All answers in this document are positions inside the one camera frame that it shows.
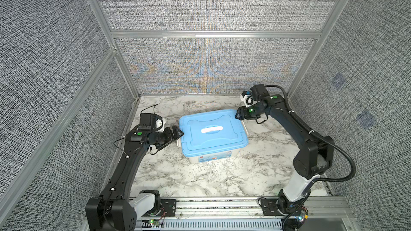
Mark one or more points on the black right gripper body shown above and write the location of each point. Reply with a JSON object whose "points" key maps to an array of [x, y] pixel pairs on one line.
{"points": [[252, 112]]}

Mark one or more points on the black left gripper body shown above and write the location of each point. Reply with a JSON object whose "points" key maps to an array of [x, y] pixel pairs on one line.
{"points": [[166, 137]]}

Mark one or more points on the blue plastic box lid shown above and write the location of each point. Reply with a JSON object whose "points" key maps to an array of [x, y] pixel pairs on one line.
{"points": [[223, 115]]}

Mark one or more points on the white plastic storage box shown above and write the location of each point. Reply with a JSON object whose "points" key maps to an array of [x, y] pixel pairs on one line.
{"points": [[212, 140]]}

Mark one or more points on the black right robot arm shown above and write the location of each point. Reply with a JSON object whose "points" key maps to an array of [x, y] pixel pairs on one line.
{"points": [[314, 156]]}

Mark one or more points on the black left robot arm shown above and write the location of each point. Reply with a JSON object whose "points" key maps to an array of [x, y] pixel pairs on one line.
{"points": [[113, 210]]}

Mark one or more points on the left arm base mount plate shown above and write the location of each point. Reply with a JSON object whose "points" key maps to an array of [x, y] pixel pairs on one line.
{"points": [[168, 207]]}

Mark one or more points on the horizontal aluminium wall bar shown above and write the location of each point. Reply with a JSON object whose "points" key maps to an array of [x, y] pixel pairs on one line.
{"points": [[216, 34]]}

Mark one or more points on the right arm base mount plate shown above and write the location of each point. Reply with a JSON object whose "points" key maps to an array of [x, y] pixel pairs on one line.
{"points": [[269, 206]]}

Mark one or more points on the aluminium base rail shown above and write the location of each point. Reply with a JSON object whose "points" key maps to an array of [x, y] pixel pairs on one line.
{"points": [[245, 214]]}

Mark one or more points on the left corner aluminium frame post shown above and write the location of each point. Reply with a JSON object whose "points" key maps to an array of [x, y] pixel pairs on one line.
{"points": [[105, 28]]}

